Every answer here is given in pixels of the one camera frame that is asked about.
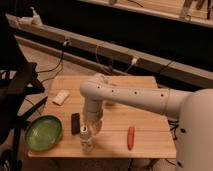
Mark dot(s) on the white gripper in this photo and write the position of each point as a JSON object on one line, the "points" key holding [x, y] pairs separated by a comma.
{"points": [[92, 117]]}

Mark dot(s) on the small white bottle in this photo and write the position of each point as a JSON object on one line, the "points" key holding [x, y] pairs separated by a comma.
{"points": [[86, 139]]}

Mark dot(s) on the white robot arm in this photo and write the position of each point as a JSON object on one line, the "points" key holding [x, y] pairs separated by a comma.
{"points": [[194, 110]]}

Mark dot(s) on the black rectangular remote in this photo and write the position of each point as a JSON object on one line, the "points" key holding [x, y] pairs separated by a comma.
{"points": [[75, 123]]}

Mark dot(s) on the wooden table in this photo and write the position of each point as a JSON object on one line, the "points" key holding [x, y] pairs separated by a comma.
{"points": [[153, 138]]}

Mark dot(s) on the orange carrot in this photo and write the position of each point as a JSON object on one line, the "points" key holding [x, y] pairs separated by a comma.
{"points": [[130, 137]]}

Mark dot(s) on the white sponge block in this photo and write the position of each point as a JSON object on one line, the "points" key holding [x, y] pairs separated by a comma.
{"points": [[61, 97]]}

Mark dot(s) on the green plate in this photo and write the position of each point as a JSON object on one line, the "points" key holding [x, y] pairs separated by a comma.
{"points": [[43, 133]]}

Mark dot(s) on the black tripod stand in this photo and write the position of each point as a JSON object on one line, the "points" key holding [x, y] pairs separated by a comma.
{"points": [[18, 79]]}

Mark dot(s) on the long metal rail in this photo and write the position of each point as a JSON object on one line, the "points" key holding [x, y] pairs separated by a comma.
{"points": [[181, 73]]}

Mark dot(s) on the white device on rail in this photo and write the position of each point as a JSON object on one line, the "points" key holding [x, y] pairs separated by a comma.
{"points": [[35, 19]]}

